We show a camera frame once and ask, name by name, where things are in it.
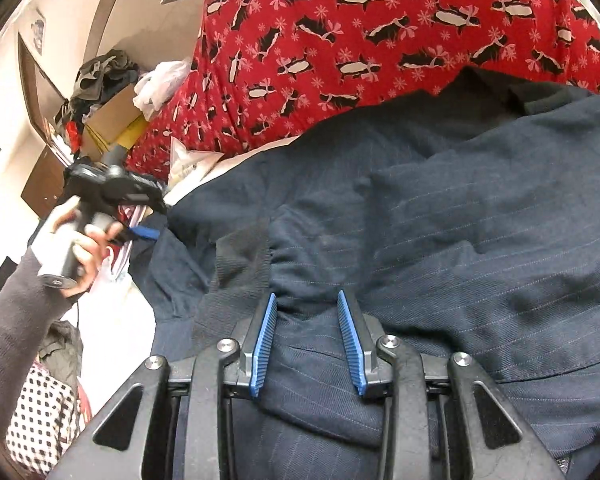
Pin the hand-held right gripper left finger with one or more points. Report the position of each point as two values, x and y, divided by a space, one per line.
261 345

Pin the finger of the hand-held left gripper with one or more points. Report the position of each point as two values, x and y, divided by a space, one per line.
144 233

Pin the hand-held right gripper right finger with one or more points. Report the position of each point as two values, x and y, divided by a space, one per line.
351 345

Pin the navy pinstriped garment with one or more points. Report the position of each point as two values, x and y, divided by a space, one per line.
430 210

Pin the person's left forearm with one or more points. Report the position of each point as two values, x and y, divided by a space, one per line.
10 340

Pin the pile of dark clothes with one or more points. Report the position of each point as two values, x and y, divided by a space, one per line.
97 77

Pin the person's left hand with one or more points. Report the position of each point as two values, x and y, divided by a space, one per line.
94 252

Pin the red striped plastic bag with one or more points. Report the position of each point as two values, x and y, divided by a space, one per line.
122 255

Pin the cardboard box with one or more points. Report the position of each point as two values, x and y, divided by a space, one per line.
112 125

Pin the clear plastic packaging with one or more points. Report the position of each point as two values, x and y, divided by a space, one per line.
192 162

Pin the white plastic bag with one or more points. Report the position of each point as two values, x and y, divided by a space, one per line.
160 82

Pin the wooden framed mirror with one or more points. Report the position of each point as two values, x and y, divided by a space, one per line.
35 85

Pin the dark grey cloth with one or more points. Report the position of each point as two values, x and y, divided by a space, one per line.
62 347

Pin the polka dot cloth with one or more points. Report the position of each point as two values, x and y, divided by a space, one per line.
40 420

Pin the red penguin print blanket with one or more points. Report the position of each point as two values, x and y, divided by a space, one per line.
330 35

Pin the wall sticker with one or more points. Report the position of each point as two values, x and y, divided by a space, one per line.
37 30

